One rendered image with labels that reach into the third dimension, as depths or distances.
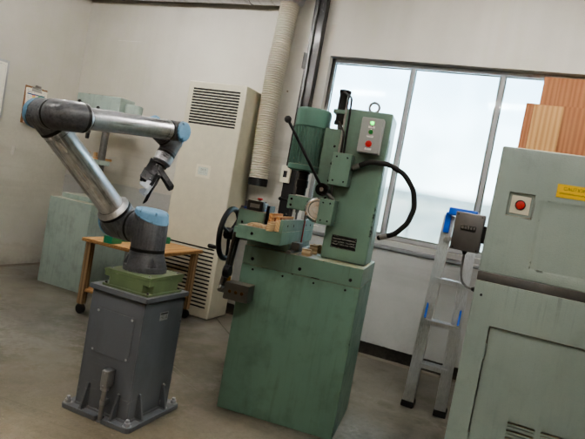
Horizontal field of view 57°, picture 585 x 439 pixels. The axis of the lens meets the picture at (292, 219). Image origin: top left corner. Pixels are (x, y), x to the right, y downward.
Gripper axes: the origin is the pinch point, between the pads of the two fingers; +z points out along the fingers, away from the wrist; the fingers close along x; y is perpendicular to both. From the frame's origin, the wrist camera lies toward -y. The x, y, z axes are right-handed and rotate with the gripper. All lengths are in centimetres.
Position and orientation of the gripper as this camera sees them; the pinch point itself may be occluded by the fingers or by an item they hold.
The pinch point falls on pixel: (144, 200)
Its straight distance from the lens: 260.9
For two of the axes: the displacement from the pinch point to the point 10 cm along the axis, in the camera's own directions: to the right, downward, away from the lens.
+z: -3.9, 8.6, -3.4
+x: 2.9, -2.4, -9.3
